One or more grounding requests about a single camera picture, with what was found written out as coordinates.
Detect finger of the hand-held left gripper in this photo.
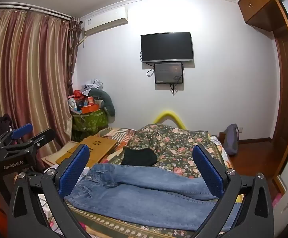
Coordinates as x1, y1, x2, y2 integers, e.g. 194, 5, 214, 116
4, 128, 56, 155
0, 123, 34, 146

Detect green floral storage box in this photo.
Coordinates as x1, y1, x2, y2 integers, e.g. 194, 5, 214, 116
72, 109, 109, 132

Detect orange box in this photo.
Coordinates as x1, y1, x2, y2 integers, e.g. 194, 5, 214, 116
81, 104, 101, 114

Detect wooden lap desk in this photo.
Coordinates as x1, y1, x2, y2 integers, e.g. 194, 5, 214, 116
78, 136, 117, 160

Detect light wooden board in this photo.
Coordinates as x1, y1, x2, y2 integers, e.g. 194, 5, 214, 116
41, 141, 79, 165

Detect white air conditioner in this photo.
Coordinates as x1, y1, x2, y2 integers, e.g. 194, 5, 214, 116
81, 6, 129, 36

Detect curtain rail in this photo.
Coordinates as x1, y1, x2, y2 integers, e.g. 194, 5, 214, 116
0, 1, 81, 21

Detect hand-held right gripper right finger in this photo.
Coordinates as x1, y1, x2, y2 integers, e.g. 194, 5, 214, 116
192, 144, 275, 238

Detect white crumpled cloth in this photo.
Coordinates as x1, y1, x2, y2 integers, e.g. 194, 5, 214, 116
82, 79, 103, 91

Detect purple backpack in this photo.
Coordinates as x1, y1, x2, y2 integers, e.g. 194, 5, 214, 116
223, 123, 240, 155

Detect blue jeans pants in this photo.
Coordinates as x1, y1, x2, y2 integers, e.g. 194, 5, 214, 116
64, 163, 241, 232

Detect striped curtain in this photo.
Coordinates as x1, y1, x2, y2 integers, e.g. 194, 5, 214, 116
0, 7, 82, 164

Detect dark clothes pile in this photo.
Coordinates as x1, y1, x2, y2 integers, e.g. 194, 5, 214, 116
0, 114, 13, 135

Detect wall television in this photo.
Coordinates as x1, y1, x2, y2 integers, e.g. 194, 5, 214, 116
140, 32, 194, 63

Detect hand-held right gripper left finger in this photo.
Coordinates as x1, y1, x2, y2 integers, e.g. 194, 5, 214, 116
7, 144, 91, 238

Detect striped cloth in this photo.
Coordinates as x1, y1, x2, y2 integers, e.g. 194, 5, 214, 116
107, 128, 136, 142

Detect small wall monitor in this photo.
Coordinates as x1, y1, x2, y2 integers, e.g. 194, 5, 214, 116
154, 62, 184, 84

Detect black cloth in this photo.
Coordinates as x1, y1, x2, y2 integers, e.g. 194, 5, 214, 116
121, 148, 158, 166

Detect floral blanket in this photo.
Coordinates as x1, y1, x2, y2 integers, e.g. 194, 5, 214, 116
67, 123, 236, 238

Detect wooden overhead cabinet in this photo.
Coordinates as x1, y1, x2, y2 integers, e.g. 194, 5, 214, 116
237, 0, 285, 31

